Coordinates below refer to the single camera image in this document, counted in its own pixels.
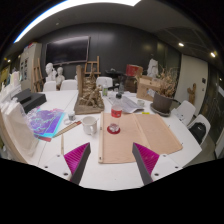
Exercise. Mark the white ceramic mug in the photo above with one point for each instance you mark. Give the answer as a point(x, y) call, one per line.
point(89, 125)

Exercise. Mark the white plaster bust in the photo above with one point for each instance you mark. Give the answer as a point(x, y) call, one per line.
point(60, 76)
point(50, 71)

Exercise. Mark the beige canvas sheet with battens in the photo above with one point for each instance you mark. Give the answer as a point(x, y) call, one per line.
point(150, 133)

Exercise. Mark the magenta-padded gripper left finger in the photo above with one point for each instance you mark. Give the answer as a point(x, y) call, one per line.
point(75, 160)

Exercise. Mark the ceiling light strip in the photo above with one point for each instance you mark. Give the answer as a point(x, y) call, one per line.
point(66, 6)

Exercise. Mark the colourful purple painting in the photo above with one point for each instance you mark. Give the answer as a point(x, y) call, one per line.
point(46, 121)

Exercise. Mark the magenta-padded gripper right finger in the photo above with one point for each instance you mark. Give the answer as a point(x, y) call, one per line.
point(148, 160)

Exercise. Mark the white plastic-wrapped canvas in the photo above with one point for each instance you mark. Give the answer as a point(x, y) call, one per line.
point(18, 133)

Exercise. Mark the white cabinet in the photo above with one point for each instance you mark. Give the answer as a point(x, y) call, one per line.
point(29, 66)

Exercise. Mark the silver-lidded paint jar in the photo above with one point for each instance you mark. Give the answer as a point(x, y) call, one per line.
point(71, 116)

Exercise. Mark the wooden easel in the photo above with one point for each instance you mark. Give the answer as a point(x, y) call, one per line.
point(37, 75)
point(92, 66)

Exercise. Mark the brown cardboard box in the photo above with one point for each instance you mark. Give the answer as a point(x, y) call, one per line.
point(146, 88)

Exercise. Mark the wooden stick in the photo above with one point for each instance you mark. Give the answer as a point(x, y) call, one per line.
point(68, 128)

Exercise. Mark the black flat box stack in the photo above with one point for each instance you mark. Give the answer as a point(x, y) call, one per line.
point(30, 100)

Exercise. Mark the small glass jar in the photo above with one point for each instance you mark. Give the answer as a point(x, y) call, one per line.
point(121, 88)

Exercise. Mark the clear red-labelled drink bottle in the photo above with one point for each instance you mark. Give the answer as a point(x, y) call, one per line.
point(116, 112)

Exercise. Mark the small white jar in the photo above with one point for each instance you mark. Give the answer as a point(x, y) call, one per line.
point(141, 103)

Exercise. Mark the black wall screen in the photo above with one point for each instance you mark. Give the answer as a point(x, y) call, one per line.
point(66, 50)

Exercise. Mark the flat round red coaster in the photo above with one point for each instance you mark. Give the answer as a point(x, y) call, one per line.
point(109, 131)

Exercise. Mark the grey printed newspaper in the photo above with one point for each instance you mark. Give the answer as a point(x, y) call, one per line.
point(128, 104)

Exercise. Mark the red box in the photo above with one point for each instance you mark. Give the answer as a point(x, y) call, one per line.
point(134, 70)

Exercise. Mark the white chair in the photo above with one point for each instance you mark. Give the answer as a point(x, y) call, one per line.
point(104, 81)
point(49, 86)
point(186, 110)
point(206, 120)
point(68, 84)

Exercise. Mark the black backpack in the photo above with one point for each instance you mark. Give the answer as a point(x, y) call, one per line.
point(197, 132)

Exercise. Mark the brown wooden sculpture model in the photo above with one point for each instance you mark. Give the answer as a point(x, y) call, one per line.
point(89, 98)

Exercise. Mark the potted dry plant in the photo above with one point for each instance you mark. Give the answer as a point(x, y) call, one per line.
point(162, 102)

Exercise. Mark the wooden figure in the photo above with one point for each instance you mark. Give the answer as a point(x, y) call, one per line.
point(191, 93)

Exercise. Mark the white plaster statue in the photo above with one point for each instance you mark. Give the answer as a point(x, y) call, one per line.
point(152, 68)

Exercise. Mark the yellow tag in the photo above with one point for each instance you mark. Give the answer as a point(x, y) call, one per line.
point(145, 113)

